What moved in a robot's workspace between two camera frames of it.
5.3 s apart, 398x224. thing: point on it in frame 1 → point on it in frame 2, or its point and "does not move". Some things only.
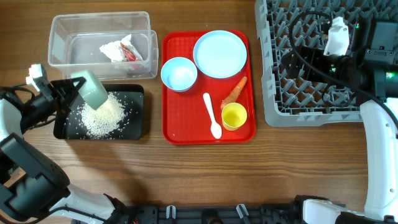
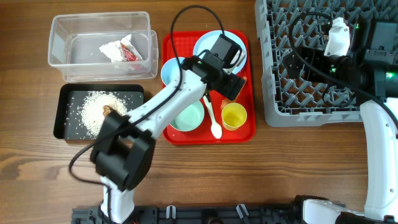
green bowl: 92,93 → 189,117
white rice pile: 102,122 does not move
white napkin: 114,51 does not move
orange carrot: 232,97 does not move
